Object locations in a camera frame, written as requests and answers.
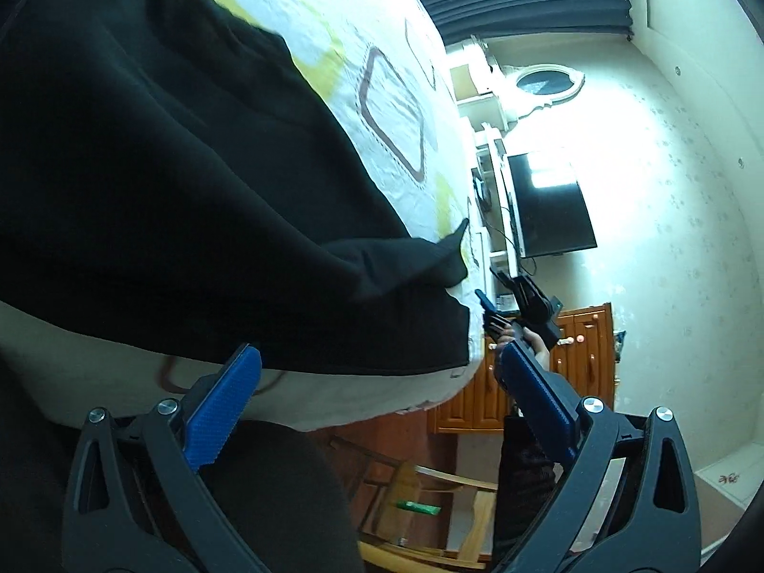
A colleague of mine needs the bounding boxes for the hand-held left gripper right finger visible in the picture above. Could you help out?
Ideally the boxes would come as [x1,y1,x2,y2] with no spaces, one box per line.
[486,340,702,573]

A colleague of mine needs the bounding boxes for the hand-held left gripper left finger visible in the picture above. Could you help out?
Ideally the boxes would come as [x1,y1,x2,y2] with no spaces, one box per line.
[61,343,281,573]

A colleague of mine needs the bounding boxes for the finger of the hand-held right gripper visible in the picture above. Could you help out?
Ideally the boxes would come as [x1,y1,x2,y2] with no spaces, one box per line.
[476,289,514,341]
[489,267,521,298]

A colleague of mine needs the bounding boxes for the black pants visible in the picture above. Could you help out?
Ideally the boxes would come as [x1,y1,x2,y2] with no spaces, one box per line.
[0,0,472,374]

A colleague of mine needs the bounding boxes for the person's right forearm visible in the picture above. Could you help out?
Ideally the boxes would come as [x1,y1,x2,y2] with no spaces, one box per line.
[492,412,563,568]

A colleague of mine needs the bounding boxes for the person's right hand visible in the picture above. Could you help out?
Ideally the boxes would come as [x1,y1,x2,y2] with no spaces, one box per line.
[490,328,551,371]

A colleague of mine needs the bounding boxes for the wooden cabinet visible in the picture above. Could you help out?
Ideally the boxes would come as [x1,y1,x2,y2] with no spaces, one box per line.
[435,303,615,434]

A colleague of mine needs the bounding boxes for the black flat television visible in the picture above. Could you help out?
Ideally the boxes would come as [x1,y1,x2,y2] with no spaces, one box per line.
[506,152,598,259]

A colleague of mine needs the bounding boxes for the black set-top box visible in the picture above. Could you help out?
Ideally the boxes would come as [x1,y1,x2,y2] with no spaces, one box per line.
[471,167,494,210]

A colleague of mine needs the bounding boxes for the white television stand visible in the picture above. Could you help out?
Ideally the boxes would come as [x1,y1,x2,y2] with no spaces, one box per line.
[471,125,521,311]

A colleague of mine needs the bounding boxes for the wooden chair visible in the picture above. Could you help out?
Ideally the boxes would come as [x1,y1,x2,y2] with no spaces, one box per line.
[331,435,499,571]

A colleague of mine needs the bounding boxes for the white vanity table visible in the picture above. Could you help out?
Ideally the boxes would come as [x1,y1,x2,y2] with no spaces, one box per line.
[447,36,515,132]

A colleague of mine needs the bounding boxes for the oval white vanity mirror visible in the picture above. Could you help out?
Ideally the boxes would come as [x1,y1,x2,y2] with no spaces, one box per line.
[495,63,586,126]

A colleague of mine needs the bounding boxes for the patterned white bed sheet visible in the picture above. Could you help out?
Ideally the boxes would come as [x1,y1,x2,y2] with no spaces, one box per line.
[0,0,496,434]

